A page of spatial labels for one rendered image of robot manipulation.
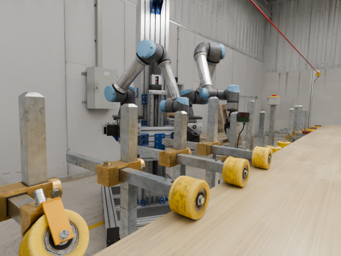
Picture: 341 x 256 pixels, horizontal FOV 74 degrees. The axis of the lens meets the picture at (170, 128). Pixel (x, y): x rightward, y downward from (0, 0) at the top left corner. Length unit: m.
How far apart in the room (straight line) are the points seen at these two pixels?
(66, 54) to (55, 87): 0.48
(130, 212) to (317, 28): 9.20
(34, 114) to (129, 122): 0.24
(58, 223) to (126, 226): 0.37
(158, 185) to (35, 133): 0.27
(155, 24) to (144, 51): 0.66
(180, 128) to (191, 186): 0.39
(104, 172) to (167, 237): 0.26
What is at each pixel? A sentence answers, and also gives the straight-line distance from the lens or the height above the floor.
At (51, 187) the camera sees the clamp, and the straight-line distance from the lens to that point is 0.54.
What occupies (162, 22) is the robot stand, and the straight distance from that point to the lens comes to 2.15.
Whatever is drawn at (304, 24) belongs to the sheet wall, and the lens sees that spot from 9.65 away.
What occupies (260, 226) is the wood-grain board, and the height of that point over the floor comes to 0.90.
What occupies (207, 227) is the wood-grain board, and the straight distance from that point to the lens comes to 0.48.
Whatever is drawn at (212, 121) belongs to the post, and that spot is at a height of 1.06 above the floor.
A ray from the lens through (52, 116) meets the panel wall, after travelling 3.45.
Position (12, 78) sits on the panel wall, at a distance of 3.33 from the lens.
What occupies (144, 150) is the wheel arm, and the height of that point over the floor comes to 0.95.
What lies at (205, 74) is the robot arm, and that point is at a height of 1.34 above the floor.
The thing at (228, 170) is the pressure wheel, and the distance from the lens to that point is 0.68.
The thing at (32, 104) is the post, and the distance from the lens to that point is 0.51.
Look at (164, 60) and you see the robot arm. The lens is 1.61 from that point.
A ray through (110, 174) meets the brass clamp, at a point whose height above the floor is 0.95.
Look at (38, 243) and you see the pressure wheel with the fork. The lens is 0.37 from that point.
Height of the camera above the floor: 1.13
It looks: 6 degrees down
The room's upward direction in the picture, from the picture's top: 1 degrees clockwise
